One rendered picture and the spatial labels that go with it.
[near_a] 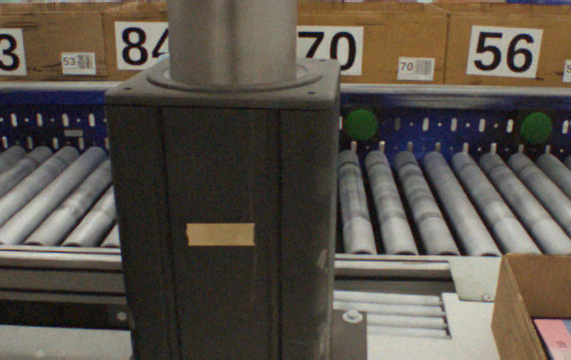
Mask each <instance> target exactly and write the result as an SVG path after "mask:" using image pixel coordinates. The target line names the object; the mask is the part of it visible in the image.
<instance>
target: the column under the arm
mask: <svg viewBox="0 0 571 360"><path fill-rule="evenodd" d="M341 72H342V70H341V63H339V61H338V60H336V59H331V58H297V77H296V78H292V79H288V81H283V82H276V83H268V84H256V85H202V84H191V83H184V82H178V81H174V80H171V79H170V61H169V58H166V59H164V60H162V61H159V62H158V63H156V64H154V65H152V66H150V67H148V68H147V69H145V70H144V71H143V72H140V73H138V74H137V75H135V76H133V77H131V78H129V79H128V80H126V81H124V82H121V83H119V84H118V86H116V87H114V88H112V89H110V90H109V91H107V92H106V93H105V101H106V103H105V111H106V121H107V130H108V140H109V149H110V160H111V169H112V179H113V189H114V198H115V208H116V217H117V227H118V236H119V247H120V257H121V266H122V275H123V276H124V285H125V295H126V302H127V307H128V311H129V331H130V336H131V343H132V352H133V353H132V354H131V356H130V358H129V360H368V336H367V311H359V310H343V309H333V297H334V266H335V234H336V200H338V168H339V136H340V104H341Z"/></svg>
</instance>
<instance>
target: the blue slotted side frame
mask: <svg viewBox="0 0 571 360"><path fill-rule="evenodd" d="M106 92H107V91H89V90H44V91H0V118H2V121H1V120H0V151H1V153H4V152H5V151H7V150H8V149H10V147H12V146H14V145H17V146H21V147H23V148H24V149H25V151H26V153H27V155H28V154H29V153H30V152H32V151H33V149H35V148H36V147H38V146H46V147H49V148H50V149H51V150H52V151H53V154H54V155H56V154H57V153H58V151H59V150H61V149H62V148H63V147H66V146H71V147H74V148H75V149H76V150H77V151H78V152H79V157H80V156H81V155H84V153H85V152H86V151H87V150H88V149H89V148H91V147H100V148H101V149H103V150H104V152H105V154H106V158H107V157H109V156H110V149H106V146H105V138H106V137H108V130H107V122H104V119H106V111H105V103H106V101H105V93H106ZM343 105H379V106H380V107H381V109H380V129H379V140H378V141H377V143H366V141H356V143H357V145H356V152H355V153H356V154H357V156H358V160H359V165H360V170H361V176H362V180H369V176H367V171H366V166H365V158H366V155H367V154H368V153H370V152H372V151H379V144H380V141H382V142H383V143H384V149H383V153H384V155H386V156H387V160H388V163H389V166H390V169H391V173H392V176H393V179H394V180H399V179H398V176H397V173H396V169H395V167H394V162H393V161H394V158H395V155H396V154H397V153H399V152H401V151H407V148H408V143H409V142H411V143H412V152H411V153H412V154H413V155H414V158H415V160H416V162H417V164H418V166H419V168H421V170H422V174H423V176H424V178H425V180H426V181H430V180H429V178H428V176H427V174H426V171H425V169H424V167H423V164H422V161H423V158H424V157H425V155H426V154H427V153H429V152H432V151H435V144H436V143H439V144H440V145H441V146H439V153H441V154H442V156H443V158H444V159H445V161H446V163H447V164H448V166H449V168H450V169H451V171H452V173H453V175H454V177H455V178H456V180H457V181H459V180H458V178H457V177H456V175H455V173H454V171H453V169H452V167H451V159H452V157H453V156H454V154H456V153H458V152H463V149H464V144H465V143H468V152H467V153H469V155H470V156H471V158H472V159H473V160H474V162H475V163H476V164H477V166H478V167H479V160H480V158H481V157H482V156H483V155H485V153H489V152H491V147H492V144H494V143H495V144H496V149H495V154H496V155H498V156H499V157H500V158H501V160H502V161H503V162H504V163H505V164H506V165H507V161H508V159H509V158H510V157H511V156H512V155H514V154H518V146H519V145H515V144H514V143H513V141H514V134H515V126H516V119H517V111H518V109H519V108H542V109H555V110H556V114H555V120H554V126H553V133H552V139H551V144H550V145H551V147H550V154H551V155H553V156H554V157H555V158H557V159H558V160H559V161H560V162H561V163H562V164H563V162H564V160H565V159H566V158H567V157H568V156H570V155H571V126H570V121H571V96H504V95H483V94H385V92H341V104H340V117H342V106H343ZM12 114H14V115H15V117H16V123H17V124H16V125H13V122H12V116H11V115H12ZM38 114H40V115H41V116H42V122H43V125H42V126H40V125H38V121H37V117H38ZM63 114H66V116H67V120H68V126H65V125H64V119H63ZM90 114H93V116H94V126H91V124H90ZM396 118H399V119H400V121H399V129H398V130H395V119H396ZM425 118H428V129H427V130H426V131H425V130H423V126H424V119H425ZM453 118H455V119H456V129H455V130H454V131H452V130H451V126H452V119H453ZM25 119H28V121H26V120H25ZM52 119H54V121H52ZM77 119H80V122H79V121H77ZM481 120H484V129H483V131H479V126H480V121H481ZM509 120H512V121H513V122H512V129H511V131H510V132H508V131H507V127H508V121H509ZM565 121H568V128H567V132H566V133H563V125H564V122H565ZM382 122H384V124H381V123H382ZM411 122H412V123H413V125H412V126H410V123H411ZM438 124H441V125H440V126H438ZM467 124H469V126H467ZM496 124H497V125H498V126H497V127H495V125H496ZM3 137H6V139H7V145H8V147H7V149H6V147H4V143H3ZM28 137H30V138H31V140H32V146H33V147H32V148H30V147H29V144H28ZM54 138H57V140H58V148H55V146H54ZM79 138H83V140H84V149H81V148H80V146H79ZM17 141H18V142H19V143H17ZM41 142H43V143H44V144H42V143H41ZM67 142H69V143H70V144H68V143H67ZM94 142H95V143H96V145H94V144H93V143H94ZM366 146H368V147H370V148H366ZM546 146H547V145H524V148H522V151H523V154H524V155H526V156H527V157H528V158H529V159H530V160H531V161H532V162H533V163H534V164H535V163H536V160H537V159H538V158H539V157H540V156H541V155H544V154H545V153H546ZM394 147H397V148H396V149H394ZM423 147H425V149H423ZM451 147H452V148H453V149H452V150H450V148H451ZM478 148H480V150H478ZM506 148H508V150H505V149H506ZM533 149H536V150H535V152H533ZM561 150H563V151H562V152H560V151H561Z"/></svg>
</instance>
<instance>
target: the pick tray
mask: <svg viewBox="0 0 571 360"><path fill-rule="evenodd" d="M529 316H558V317H571V255H562V254H555V255H543V254H523V253H507V254H505V255H503V256H502V260H501V266H500V267H499V272H498V279H497V287H496V294H495V301H494V309H493V316H492V323H491V324H490V329H491V332H492V335H493V338H494V341H495V345H496V348H497V351H498V354H499V357H500V360H547V358H546V356H545V353H544V351H543V349H542V346H541V344H540V342H539V339H538V337H537V335H536V333H535V330H534V328H533V325H532V323H531V321H530V317H529Z"/></svg>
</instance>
